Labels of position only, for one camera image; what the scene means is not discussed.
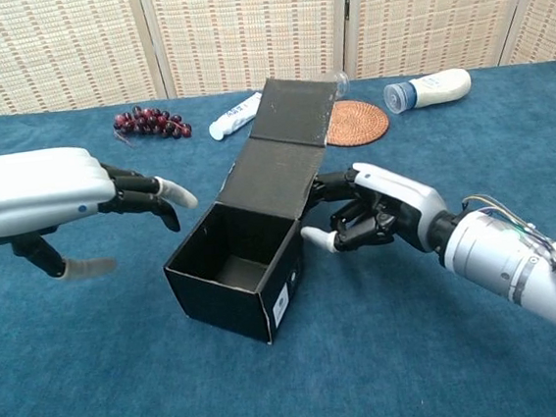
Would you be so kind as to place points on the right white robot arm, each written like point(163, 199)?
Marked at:
point(494, 252)

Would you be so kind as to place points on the white mayonnaise bottle blue cap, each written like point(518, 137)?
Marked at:
point(439, 88)

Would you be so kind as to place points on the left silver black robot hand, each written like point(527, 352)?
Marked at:
point(25, 188)

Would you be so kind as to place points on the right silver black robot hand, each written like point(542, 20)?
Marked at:
point(400, 197)

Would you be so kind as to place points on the blue plush table cloth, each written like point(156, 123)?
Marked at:
point(127, 381)

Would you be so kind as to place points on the round woven rattan coaster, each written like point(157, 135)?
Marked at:
point(361, 124)

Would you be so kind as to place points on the beige woven folding screen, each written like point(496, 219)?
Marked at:
point(240, 25)

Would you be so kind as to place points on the dark red grape bunch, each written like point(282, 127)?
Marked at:
point(151, 121)

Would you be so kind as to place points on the white toothpaste tube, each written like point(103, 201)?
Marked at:
point(232, 119)

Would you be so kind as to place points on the black cardboard box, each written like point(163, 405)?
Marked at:
point(227, 292)

